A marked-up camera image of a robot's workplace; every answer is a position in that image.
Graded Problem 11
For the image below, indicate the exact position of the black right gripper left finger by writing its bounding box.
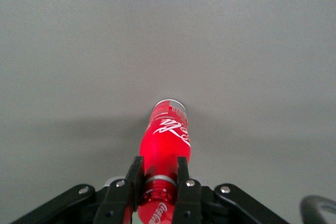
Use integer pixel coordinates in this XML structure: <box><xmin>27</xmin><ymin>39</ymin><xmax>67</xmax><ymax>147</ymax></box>
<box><xmin>93</xmin><ymin>156</ymin><xmax>145</xmax><ymax>224</ymax></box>

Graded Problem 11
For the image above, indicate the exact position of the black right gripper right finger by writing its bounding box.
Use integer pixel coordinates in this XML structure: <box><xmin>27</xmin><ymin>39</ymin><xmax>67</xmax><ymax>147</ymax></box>
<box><xmin>172</xmin><ymin>156</ymin><xmax>203</xmax><ymax>224</ymax></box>

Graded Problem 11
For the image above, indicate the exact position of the red coke bottle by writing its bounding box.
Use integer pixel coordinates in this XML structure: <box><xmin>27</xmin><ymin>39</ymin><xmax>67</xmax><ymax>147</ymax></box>
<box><xmin>136</xmin><ymin>99</ymin><xmax>192</xmax><ymax>224</ymax></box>

